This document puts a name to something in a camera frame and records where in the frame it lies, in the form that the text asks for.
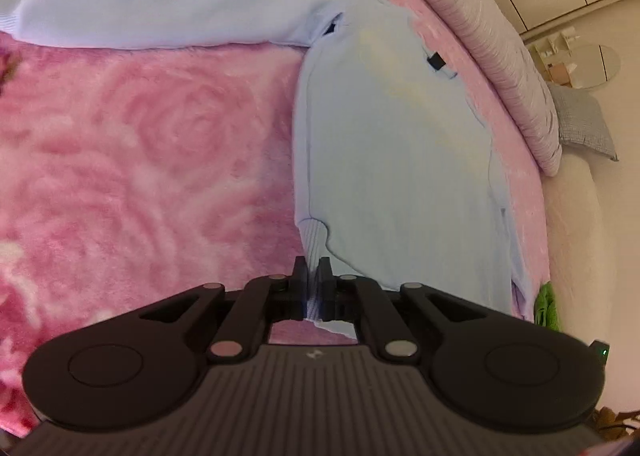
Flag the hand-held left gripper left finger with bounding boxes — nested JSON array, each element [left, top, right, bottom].
[[140, 256, 308, 365]]

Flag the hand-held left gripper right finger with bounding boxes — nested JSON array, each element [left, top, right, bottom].
[[317, 256, 494, 363]]

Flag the light blue sweatshirt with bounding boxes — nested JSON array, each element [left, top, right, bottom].
[[0, 0, 540, 337]]

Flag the green knit garment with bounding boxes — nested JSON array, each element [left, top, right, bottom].
[[534, 282, 562, 333]]

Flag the white padded headboard cushion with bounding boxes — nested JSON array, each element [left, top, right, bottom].
[[541, 155, 620, 354]]

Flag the pink floral blanket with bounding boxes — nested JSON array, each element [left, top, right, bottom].
[[0, 0, 551, 439]]

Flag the grey checked pillow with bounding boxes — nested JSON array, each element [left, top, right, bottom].
[[546, 82, 619, 163]]

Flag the oval vanity mirror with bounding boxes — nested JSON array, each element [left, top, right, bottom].
[[564, 44, 621, 90]]

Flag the grey ribbed quilt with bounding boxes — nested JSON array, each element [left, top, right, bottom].
[[360, 0, 564, 177]]

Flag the vanity shelf with bottles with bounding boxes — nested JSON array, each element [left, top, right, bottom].
[[529, 30, 582, 86]]

